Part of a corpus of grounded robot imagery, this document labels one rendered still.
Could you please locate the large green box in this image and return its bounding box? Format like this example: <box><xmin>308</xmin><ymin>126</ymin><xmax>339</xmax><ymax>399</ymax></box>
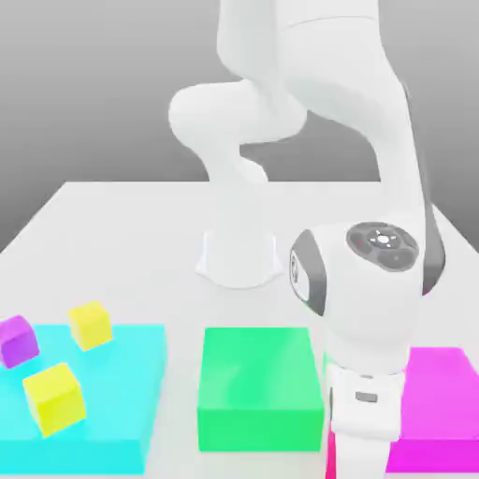
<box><xmin>196</xmin><ymin>327</ymin><xmax>326</xmax><ymax>454</ymax></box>

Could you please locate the large magenta box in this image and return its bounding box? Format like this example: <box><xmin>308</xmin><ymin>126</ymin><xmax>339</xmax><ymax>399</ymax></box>
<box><xmin>385</xmin><ymin>346</ymin><xmax>479</xmax><ymax>475</ymax></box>

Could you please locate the small purple cube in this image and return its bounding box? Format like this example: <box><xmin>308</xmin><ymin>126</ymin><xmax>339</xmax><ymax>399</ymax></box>
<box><xmin>0</xmin><ymin>313</ymin><xmax>41</xmax><ymax>370</ymax></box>

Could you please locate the small yellow cube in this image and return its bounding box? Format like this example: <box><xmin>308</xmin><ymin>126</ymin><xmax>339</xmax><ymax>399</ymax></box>
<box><xmin>22</xmin><ymin>361</ymin><xmax>88</xmax><ymax>439</ymax></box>
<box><xmin>66</xmin><ymin>299</ymin><xmax>114</xmax><ymax>353</ymax></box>

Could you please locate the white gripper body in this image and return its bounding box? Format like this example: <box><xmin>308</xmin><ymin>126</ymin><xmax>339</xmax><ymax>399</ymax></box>
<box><xmin>333</xmin><ymin>431</ymin><xmax>391</xmax><ymax>479</ymax></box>

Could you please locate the large cyan box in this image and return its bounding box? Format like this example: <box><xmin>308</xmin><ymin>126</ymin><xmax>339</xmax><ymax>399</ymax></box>
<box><xmin>0</xmin><ymin>323</ymin><xmax>167</xmax><ymax>477</ymax></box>

